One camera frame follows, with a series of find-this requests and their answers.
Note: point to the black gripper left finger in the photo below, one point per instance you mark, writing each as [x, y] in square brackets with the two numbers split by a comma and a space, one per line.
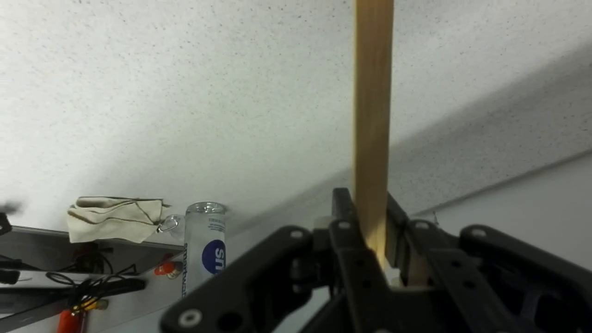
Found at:
[288, 278]

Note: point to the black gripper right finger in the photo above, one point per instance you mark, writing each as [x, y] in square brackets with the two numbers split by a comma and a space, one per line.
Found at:
[505, 278]

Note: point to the wooden spoon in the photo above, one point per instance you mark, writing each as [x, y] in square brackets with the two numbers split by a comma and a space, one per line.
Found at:
[372, 123]

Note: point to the clear plastic water bottle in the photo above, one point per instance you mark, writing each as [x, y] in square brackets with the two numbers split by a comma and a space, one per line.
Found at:
[205, 247]

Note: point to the beige cloth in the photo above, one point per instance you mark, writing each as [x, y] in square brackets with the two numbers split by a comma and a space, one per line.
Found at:
[111, 223]

